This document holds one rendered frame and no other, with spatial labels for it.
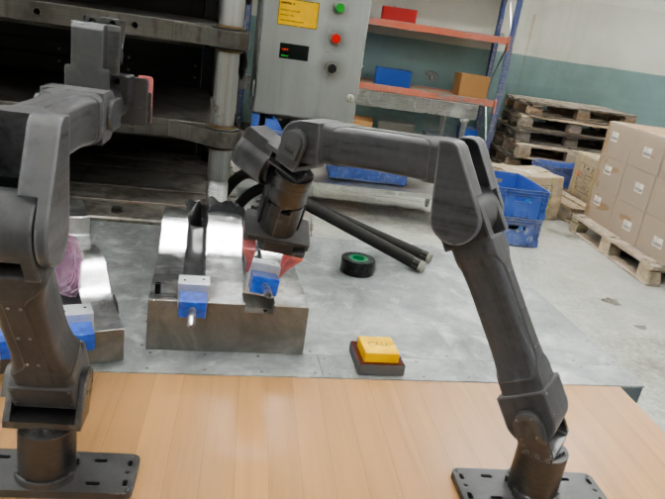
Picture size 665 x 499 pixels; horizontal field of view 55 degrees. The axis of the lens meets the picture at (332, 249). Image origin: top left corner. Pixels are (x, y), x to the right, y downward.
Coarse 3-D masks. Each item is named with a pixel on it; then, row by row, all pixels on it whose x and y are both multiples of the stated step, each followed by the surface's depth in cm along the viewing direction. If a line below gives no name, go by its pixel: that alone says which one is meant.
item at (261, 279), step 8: (256, 264) 103; (264, 264) 103; (272, 264) 104; (248, 272) 103; (256, 272) 101; (264, 272) 103; (272, 272) 104; (248, 280) 103; (256, 280) 99; (264, 280) 99; (272, 280) 100; (248, 288) 103; (256, 288) 99; (264, 288) 96; (272, 288) 100; (264, 296) 104; (272, 296) 104
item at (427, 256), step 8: (344, 216) 167; (360, 224) 165; (376, 232) 164; (392, 240) 163; (400, 240) 163; (400, 248) 162; (408, 248) 161; (416, 248) 161; (416, 256) 161; (424, 256) 160
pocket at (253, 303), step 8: (248, 296) 108; (256, 296) 108; (248, 304) 109; (256, 304) 109; (264, 304) 109; (272, 304) 109; (248, 312) 104; (256, 312) 105; (264, 312) 105; (272, 312) 106
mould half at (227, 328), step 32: (224, 224) 129; (160, 256) 119; (224, 256) 123; (224, 288) 108; (288, 288) 112; (160, 320) 102; (224, 320) 104; (256, 320) 105; (288, 320) 106; (256, 352) 107; (288, 352) 108
